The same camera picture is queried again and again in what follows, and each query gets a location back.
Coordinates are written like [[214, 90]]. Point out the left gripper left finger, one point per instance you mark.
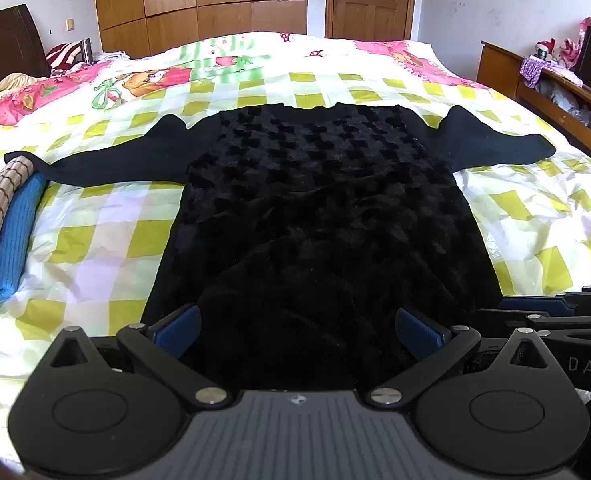
[[156, 350]]

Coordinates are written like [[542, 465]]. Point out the checkered bed quilt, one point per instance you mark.
[[93, 253]]

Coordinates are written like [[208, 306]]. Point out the metal flask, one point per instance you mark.
[[87, 52]]

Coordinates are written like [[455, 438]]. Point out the yellow pillow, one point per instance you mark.
[[14, 82]]

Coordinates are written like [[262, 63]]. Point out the wooden wardrobe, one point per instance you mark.
[[146, 27]]

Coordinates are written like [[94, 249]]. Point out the dark wooden headboard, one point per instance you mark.
[[21, 49]]

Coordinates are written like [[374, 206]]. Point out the blue folded garment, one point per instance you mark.
[[16, 230]]

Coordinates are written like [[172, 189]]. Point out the red white striped cloth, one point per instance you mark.
[[63, 56]]

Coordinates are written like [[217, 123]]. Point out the pink cloth on television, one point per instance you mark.
[[569, 52]]

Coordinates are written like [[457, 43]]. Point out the purple cloth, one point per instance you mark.
[[531, 69]]

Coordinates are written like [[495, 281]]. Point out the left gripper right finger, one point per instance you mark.
[[438, 351]]

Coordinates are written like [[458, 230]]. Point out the wooden side cabinet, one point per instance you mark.
[[555, 99]]

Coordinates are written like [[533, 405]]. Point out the black sweater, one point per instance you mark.
[[301, 233]]

